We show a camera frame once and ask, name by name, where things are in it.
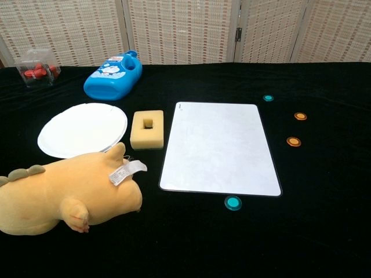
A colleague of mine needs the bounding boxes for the white magnetic board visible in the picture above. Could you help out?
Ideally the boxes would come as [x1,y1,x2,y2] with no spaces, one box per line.
[158,101,283,197]

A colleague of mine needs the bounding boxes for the black tablecloth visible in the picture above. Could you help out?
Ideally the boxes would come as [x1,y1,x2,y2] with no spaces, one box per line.
[0,61,371,278]

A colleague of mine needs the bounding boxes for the white paper plate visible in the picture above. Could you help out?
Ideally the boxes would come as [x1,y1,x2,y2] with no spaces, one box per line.
[37,102,129,159]

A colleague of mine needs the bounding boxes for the yellow sponge with hole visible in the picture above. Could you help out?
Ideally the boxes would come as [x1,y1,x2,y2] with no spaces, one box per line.
[129,109,165,151]

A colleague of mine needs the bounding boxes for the yellow plush toy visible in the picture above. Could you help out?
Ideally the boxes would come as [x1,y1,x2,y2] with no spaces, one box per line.
[0,141,148,236]

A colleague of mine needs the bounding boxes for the blue detergent bottle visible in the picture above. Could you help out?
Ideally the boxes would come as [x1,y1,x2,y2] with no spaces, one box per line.
[83,50,143,101]

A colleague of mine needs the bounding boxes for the woven folding screen panel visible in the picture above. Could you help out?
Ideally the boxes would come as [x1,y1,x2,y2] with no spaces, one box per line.
[289,0,371,63]
[234,0,310,64]
[0,0,130,68]
[121,0,242,65]

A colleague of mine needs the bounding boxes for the clear box with red caps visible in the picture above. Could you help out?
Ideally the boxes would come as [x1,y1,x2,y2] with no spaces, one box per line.
[14,47,62,89]

